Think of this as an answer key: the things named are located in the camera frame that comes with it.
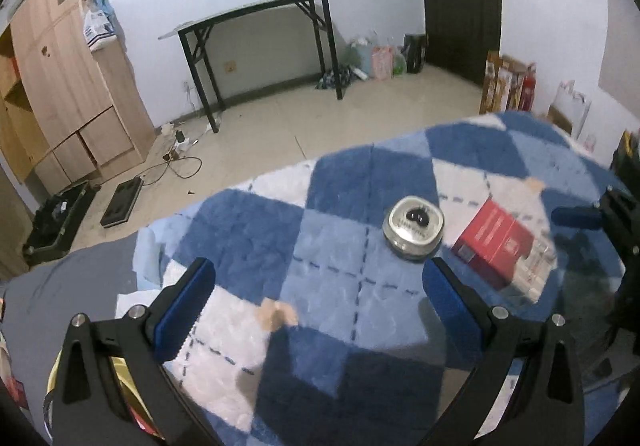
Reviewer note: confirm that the black yellow tool bag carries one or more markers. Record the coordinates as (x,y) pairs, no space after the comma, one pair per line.
(626,153)

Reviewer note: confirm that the blue hanging bag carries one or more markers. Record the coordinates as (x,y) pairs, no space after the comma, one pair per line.
(100,1)

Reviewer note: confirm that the pile of dark clothes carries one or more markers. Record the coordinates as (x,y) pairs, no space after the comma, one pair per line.
(75,286)

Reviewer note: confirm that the black flat tray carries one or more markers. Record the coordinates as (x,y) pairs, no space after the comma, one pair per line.
(122,201)

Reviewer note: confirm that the pink paper bag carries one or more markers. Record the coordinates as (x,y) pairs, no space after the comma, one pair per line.
(381,63)

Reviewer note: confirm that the colourful cardboard box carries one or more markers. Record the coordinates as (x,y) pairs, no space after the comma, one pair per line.
(500,83)

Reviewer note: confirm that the yellow wall socket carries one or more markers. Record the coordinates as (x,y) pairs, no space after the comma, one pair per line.
(230,67)

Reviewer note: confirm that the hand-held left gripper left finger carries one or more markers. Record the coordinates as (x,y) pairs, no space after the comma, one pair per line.
(182,306)

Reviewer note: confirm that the white plastic bag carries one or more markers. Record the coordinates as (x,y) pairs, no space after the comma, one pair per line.
(359,58)

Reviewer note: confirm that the wooden wardrobe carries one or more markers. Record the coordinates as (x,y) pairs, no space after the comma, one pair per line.
(65,76)

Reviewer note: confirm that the green bottle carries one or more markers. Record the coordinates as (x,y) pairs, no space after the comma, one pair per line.
(399,66)

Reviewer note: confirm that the red box with clear end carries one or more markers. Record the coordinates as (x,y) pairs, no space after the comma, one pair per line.
(490,236)

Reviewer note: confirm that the white hanging bag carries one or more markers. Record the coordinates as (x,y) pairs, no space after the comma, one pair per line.
(99,31)

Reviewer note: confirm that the white power strip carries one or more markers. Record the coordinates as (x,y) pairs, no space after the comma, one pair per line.
(182,144)

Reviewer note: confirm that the blue white checkered blanket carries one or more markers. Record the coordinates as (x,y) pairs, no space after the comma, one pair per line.
(340,186)

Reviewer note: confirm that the black folding table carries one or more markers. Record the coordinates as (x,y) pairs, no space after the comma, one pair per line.
(250,13)

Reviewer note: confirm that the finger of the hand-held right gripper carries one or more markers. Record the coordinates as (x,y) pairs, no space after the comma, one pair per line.
(575,217)

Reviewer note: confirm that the red fire extinguisher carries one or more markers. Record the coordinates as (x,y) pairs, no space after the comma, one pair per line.
(528,88)

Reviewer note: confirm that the dark patterned cloth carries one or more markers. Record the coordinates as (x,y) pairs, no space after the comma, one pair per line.
(335,78)

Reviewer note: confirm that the black case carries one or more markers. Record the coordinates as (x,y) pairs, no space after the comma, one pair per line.
(57,221)

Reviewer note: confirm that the white cloth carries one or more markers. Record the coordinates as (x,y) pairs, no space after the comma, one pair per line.
(137,301)

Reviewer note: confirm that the white paper bag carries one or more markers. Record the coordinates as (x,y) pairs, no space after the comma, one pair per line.
(570,111)

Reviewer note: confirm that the round tin with black knob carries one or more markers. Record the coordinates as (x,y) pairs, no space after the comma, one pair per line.
(400,226)

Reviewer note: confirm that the yellow plastic basin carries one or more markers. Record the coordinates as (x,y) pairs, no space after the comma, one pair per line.
(120,376)

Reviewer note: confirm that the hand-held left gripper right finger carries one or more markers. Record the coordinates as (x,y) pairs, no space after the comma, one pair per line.
(452,306)

